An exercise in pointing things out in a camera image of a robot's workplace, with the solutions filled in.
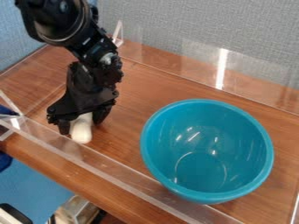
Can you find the clear acrylic left bracket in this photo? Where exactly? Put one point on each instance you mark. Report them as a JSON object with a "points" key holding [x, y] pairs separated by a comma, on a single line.
{"points": [[11, 117]]}

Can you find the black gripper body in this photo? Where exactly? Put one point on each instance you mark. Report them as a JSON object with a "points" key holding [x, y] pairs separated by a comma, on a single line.
{"points": [[91, 87]]}

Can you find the clear acrylic barrier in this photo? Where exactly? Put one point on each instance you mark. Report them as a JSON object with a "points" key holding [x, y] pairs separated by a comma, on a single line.
{"points": [[128, 194], [219, 68]]}

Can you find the clear acrylic corner bracket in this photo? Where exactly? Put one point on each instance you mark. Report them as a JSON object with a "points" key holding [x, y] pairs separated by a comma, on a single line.
{"points": [[117, 37]]}

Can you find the clear acrylic front barrier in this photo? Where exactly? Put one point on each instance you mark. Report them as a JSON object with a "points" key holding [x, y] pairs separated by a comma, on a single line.
{"points": [[128, 194]]}

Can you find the white and orange toy mushroom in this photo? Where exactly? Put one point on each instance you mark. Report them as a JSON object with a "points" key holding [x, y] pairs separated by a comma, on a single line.
{"points": [[80, 130]]}

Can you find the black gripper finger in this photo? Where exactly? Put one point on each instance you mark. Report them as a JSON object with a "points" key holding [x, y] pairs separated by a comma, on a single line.
{"points": [[100, 113], [64, 126]]}

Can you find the grey metal box below table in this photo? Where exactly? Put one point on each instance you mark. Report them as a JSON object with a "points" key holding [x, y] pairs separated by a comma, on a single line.
{"points": [[76, 211]]}

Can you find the black and white device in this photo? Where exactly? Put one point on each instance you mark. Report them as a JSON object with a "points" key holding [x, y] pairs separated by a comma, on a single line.
{"points": [[12, 216]]}

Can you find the clear acrylic back barrier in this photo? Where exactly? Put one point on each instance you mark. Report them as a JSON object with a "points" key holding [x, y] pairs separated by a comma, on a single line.
{"points": [[219, 68]]}

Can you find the blue object at left edge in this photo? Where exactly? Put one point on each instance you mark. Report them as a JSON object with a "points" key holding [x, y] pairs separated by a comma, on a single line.
{"points": [[5, 159]]}

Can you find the blue plastic bowl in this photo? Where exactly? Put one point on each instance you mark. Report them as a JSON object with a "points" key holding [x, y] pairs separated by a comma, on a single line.
{"points": [[207, 150]]}

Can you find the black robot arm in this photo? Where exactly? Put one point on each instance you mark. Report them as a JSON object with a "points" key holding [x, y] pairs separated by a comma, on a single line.
{"points": [[65, 23]]}

